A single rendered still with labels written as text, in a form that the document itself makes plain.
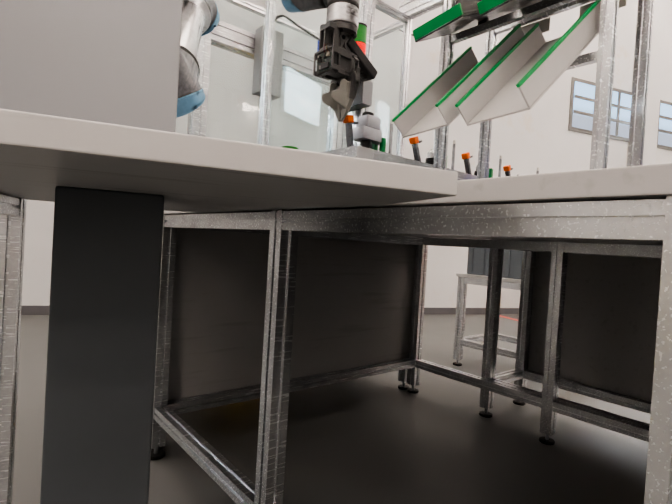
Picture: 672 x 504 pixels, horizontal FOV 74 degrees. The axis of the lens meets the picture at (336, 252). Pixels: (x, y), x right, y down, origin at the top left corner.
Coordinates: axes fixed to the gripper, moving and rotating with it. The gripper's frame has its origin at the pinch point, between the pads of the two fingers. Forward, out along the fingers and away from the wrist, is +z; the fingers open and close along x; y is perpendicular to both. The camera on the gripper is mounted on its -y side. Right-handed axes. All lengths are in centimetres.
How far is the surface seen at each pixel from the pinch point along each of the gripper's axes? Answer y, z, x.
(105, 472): 49, 70, 3
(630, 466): -127, 107, 28
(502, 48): -9.2, -8.9, 35.1
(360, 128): -4.7, 1.9, 1.0
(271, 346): 17, 53, 1
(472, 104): 0.2, 4.2, 35.7
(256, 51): -32, -55, -103
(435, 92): -6.5, -2.7, 21.8
